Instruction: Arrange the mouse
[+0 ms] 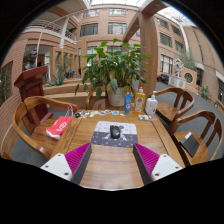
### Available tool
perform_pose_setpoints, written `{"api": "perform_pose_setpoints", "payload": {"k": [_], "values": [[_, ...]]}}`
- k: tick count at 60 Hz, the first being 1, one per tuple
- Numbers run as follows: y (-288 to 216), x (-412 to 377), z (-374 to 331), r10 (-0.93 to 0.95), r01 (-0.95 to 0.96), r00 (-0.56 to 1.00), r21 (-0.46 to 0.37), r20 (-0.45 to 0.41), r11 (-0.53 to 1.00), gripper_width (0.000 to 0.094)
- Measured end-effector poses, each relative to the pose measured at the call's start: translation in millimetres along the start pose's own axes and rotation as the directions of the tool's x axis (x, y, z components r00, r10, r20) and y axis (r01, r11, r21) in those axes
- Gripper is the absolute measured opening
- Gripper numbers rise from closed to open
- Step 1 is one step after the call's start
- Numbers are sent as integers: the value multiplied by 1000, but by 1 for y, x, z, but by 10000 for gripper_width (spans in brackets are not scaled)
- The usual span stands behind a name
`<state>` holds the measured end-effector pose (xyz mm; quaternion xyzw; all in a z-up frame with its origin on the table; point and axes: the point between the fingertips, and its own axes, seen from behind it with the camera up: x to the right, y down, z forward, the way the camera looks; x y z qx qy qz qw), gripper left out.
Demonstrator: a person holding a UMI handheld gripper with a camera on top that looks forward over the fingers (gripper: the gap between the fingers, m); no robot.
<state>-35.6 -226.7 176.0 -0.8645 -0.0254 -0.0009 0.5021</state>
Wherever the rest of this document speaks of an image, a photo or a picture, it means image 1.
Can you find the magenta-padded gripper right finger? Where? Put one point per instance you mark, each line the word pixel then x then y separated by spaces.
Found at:
pixel 165 165

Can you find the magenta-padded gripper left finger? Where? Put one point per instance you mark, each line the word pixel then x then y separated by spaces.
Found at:
pixel 60 165

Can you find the black computer mouse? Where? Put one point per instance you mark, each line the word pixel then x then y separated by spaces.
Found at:
pixel 115 132

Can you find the white grey bear-print mouse pad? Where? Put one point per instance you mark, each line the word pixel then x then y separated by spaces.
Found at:
pixel 100 133

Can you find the dark notebook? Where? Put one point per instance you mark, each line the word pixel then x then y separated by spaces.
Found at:
pixel 190 144

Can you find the wooden armchair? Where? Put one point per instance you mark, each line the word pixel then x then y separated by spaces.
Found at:
pixel 96 105
pixel 168 111
pixel 195 121
pixel 36 140

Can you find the red paper bag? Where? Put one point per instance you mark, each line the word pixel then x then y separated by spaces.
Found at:
pixel 58 127

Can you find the clear plastic pouch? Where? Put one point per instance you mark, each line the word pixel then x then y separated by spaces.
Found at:
pixel 144 117

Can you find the black car key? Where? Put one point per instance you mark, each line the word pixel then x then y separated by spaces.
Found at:
pixel 77 115

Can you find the white pump bottle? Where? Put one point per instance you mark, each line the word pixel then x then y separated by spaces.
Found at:
pixel 151 106

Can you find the yellow dish soap bottle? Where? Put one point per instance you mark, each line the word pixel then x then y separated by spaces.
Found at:
pixel 139 102

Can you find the blue squeeze tube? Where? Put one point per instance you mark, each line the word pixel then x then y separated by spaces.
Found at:
pixel 128 103

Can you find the colourful sticker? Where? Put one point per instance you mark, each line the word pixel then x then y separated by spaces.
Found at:
pixel 108 111

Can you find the blue sticker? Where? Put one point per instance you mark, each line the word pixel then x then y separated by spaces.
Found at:
pixel 115 112

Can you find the dark red wooden lectern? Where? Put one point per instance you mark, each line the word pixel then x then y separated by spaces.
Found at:
pixel 31 91

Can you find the yellow flowering plant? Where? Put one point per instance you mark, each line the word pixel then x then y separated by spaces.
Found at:
pixel 204 91

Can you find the white outdoor unit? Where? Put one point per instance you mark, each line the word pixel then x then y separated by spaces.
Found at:
pixel 176 82

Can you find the green potted plant white pot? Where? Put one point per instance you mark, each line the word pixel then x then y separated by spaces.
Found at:
pixel 115 68

